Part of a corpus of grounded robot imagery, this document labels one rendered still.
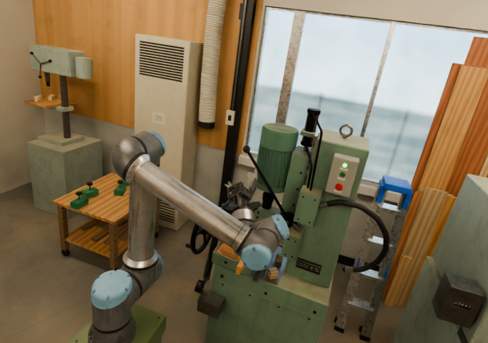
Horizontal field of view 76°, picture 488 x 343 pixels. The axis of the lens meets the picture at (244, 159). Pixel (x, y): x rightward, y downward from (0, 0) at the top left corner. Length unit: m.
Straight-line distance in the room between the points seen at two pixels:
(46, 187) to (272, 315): 2.60
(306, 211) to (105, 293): 0.86
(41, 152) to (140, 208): 2.26
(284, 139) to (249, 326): 0.99
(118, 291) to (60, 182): 2.18
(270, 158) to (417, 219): 1.57
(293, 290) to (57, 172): 2.50
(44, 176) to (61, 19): 1.57
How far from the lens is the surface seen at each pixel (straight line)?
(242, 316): 1.80
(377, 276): 2.42
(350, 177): 1.32
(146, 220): 1.35
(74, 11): 3.77
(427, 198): 2.68
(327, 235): 1.52
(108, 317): 1.44
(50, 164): 3.44
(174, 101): 2.81
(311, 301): 1.61
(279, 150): 1.43
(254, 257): 0.98
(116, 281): 1.42
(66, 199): 2.82
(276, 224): 1.08
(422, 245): 2.83
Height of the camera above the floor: 1.86
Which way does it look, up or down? 21 degrees down
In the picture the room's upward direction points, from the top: 8 degrees clockwise
